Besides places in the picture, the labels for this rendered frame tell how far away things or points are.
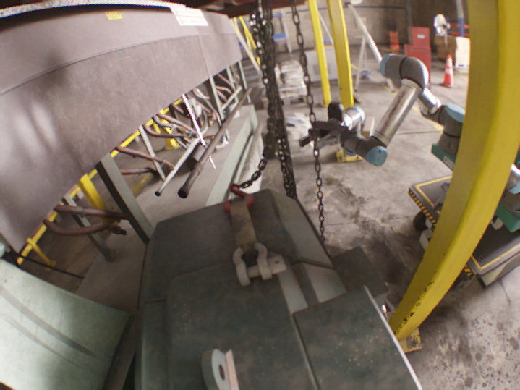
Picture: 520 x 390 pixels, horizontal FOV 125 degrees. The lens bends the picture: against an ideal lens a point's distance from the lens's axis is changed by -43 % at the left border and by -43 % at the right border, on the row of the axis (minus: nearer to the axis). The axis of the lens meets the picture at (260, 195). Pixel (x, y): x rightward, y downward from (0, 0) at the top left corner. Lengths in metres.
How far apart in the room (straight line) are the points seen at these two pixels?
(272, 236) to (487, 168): 0.45
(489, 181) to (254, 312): 0.49
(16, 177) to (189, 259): 0.41
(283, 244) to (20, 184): 0.54
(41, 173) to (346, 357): 0.63
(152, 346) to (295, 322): 0.24
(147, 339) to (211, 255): 0.21
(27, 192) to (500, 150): 0.90
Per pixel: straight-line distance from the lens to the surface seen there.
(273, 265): 0.36
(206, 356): 0.29
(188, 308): 0.39
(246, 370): 0.33
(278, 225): 0.49
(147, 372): 0.43
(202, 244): 0.52
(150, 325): 0.46
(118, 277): 1.00
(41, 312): 0.64
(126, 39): 0.91
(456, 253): 0.67
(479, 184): 0.53
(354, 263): 0.52
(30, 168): 0.57
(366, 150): 0.90
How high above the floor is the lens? 1.19
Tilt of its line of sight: 36 degrees down
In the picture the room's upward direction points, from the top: 15 degrees counter-clockwise
